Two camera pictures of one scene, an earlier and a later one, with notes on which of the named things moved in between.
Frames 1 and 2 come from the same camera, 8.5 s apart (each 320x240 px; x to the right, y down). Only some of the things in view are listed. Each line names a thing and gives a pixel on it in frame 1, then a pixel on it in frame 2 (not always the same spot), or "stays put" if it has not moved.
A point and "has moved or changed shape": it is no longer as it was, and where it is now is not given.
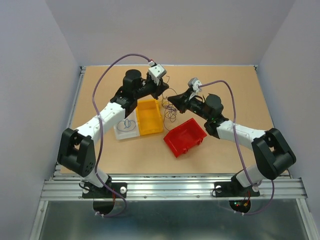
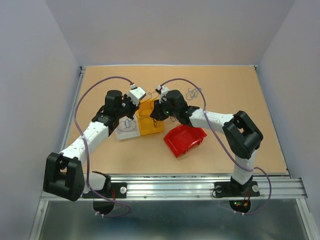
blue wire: (124, 120) stays put
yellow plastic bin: (149, 117) stays put
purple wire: (171, 108) has moved or changed shape
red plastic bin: (180, 139) stays put
